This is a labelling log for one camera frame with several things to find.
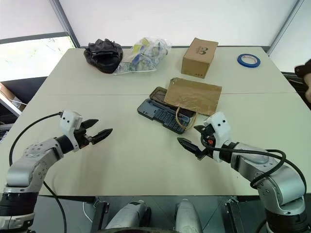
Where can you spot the grey window frame post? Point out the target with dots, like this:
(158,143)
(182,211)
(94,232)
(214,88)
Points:
(281,26)

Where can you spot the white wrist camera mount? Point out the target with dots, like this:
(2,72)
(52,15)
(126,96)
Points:
(70,121)
(219,128)

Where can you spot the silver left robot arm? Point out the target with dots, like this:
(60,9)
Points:
(26,167)

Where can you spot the silver robot thigh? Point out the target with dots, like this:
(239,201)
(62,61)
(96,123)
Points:
(128,216)
(188,216)

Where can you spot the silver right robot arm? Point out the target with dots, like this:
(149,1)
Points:
(274,177)

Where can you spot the dark screwdriver bit case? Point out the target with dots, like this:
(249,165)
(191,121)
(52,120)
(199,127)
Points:
(158,112)

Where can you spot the blue tape roll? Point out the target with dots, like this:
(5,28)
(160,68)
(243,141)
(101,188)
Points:
(243,62)

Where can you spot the black metal table bracket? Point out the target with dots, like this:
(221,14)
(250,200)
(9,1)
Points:
(234,214)
(99,216)

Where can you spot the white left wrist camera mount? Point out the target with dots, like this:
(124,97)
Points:
(70,121)

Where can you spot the clear plastic bag with parts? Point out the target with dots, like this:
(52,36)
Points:
(143,57)

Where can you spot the brown cardboard box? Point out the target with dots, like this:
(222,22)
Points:
(198,60)

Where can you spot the dark side shelf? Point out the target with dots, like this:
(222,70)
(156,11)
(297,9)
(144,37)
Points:
(22,89)

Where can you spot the brown paper bag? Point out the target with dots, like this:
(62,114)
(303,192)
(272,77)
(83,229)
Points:
(194,94)

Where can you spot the crumpled black plastic bag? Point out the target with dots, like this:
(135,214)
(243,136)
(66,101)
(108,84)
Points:
(104,57)

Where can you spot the dark window frame post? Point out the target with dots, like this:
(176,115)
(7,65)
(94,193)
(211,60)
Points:
(69,26)

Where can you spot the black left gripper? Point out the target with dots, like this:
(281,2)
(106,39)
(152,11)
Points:
(83,138)

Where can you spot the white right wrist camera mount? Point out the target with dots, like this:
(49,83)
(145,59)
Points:
(219,128)

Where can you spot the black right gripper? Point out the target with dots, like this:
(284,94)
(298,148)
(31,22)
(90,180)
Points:
(207,136)

